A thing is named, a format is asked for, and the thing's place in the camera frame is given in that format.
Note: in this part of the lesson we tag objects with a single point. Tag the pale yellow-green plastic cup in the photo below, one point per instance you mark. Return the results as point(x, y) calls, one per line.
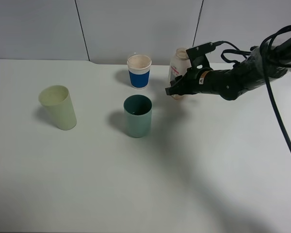
point(56, 100)

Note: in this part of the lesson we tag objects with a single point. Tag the clear plastic drink bottle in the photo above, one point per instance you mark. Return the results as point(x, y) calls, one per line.
point(179, 64)

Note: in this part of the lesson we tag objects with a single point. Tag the blue sleeved paper cup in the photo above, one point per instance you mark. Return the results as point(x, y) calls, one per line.
point(139, 69)

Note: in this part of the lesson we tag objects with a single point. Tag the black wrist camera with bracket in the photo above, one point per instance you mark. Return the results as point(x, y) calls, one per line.
point(197, 56)

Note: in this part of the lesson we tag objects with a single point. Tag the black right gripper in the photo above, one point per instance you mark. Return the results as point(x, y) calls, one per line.
point(229, 83)

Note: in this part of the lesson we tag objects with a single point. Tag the teal green plastic cup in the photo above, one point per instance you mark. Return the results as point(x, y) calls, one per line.
point(138, 113)

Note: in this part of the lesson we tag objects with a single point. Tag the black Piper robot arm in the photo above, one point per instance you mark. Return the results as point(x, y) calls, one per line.
point(262, 63)

